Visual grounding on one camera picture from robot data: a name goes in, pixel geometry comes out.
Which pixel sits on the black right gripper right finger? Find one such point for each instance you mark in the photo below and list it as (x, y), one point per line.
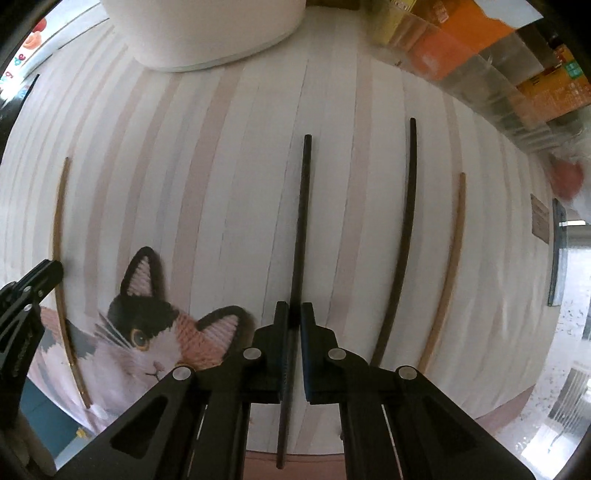
(333, 375)

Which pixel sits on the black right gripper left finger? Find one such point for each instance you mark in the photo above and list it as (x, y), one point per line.
(251, 376)

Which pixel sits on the brown wooden chopstick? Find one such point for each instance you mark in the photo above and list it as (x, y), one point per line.
(60, 302)

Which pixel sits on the light wooden chopstick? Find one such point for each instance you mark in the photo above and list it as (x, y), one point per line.
(447, 293)

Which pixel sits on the dark curved black chopstick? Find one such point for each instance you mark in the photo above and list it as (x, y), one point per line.
(400, 268)

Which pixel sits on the striped cat placemat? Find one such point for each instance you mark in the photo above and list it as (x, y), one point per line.
(178, 194)

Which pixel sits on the brown label tag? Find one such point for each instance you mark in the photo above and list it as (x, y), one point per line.
(540, 219)

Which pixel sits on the fruit picture sticker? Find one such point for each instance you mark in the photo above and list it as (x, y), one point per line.
(12, 73)

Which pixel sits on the white utensil holder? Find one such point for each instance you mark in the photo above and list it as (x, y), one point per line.
(187, 35)

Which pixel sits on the clear plastic storage box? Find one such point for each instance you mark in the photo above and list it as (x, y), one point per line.
(487, 55)

